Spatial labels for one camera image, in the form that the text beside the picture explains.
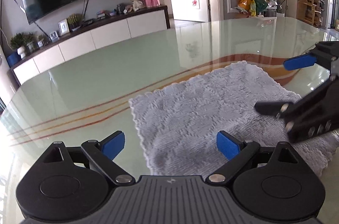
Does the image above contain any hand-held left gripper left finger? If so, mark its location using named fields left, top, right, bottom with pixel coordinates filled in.
left=42, top=131, right=135, bottom=185

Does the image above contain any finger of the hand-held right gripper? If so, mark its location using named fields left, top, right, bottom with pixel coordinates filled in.
left=283, top=41, right=339, bottom=81
left=254, top=78, right=339, bottom=120

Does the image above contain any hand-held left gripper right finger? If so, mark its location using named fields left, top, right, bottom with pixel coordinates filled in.
left=206, top=131, right=300, bottom=185

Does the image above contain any grey towel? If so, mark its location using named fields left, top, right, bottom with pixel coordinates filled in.
left=128, top=61, right=339, bottom=177

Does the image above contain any white floor plant pot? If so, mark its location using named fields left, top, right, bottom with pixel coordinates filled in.
left=275, top=0, right=287, bottom=18

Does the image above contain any wooden chair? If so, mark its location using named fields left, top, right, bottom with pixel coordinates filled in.
left=297, top=0, right=324, bottom=27

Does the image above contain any green bag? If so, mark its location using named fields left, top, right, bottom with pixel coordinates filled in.
left=251, top=0, right=268, bottom=16

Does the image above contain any orange bag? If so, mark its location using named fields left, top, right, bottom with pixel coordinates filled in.
left=238, top=0, right=254, bottom=11

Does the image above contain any white television cabinet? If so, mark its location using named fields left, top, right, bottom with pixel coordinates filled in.
left=10, top=5, right=171, bottom=86

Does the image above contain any white standing air conditioner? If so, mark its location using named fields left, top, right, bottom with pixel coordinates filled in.
left=0, top=50, right=21, bottom=112

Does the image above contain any yellow-green plant in vase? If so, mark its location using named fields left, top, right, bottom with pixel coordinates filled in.
left=66, top=13, right=84, bottom=30

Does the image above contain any blue box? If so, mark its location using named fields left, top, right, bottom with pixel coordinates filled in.
left=6, top=52, right=19, bottom=67

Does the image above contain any green plant in white pot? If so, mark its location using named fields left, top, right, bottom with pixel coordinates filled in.
left=9, top=32, right=35, bottom=59

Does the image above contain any large white photo frame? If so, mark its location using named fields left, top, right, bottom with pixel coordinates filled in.
left=58, top=19, right=70, bottom=36

